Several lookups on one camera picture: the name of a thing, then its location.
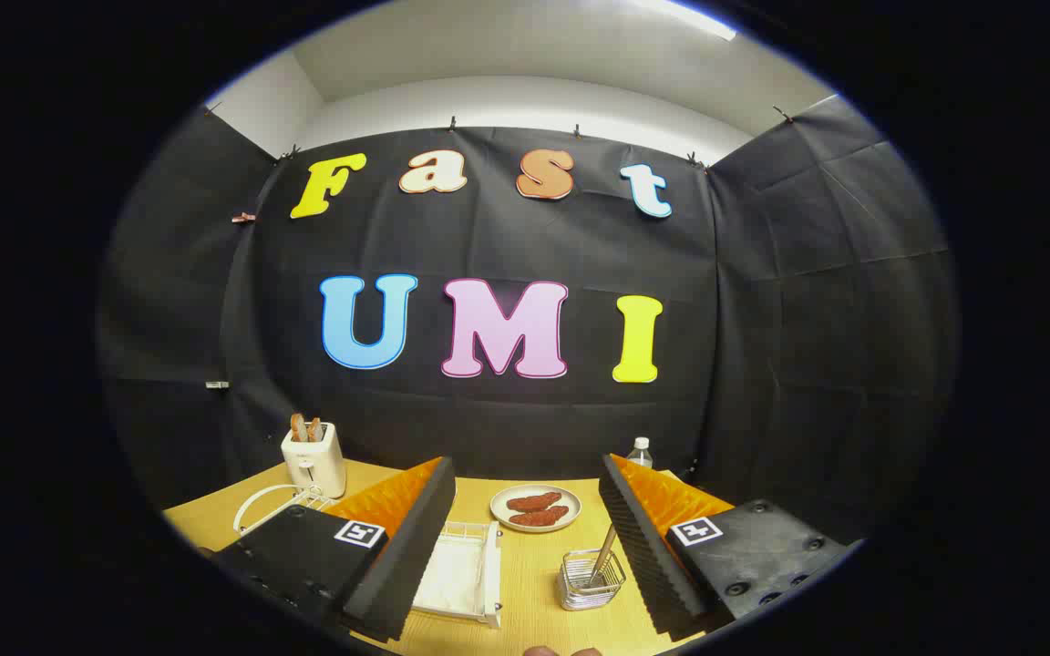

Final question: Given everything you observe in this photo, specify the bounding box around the black backdrop cloth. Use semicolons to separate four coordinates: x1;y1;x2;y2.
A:
97;91;959;548

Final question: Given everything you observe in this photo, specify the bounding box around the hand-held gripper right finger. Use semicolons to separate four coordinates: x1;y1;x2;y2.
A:
598;453;857;641

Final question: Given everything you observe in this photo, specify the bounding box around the cream toaster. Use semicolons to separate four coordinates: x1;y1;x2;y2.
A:
281;422;347;499

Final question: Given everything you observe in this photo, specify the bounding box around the wooden handle spoon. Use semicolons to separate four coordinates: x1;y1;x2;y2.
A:
587;523;619;589

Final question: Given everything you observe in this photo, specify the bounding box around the metal wire basket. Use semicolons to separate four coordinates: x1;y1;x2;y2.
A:
558;548;627;611

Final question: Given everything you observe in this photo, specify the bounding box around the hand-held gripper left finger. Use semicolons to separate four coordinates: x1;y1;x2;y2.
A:
211;456;458;643

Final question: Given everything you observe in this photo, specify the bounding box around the white oval plate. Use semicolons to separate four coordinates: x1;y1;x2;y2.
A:
489;484;582;534

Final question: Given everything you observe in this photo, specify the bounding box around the white wire dish rack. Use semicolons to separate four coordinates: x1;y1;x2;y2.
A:
233;483;503;630

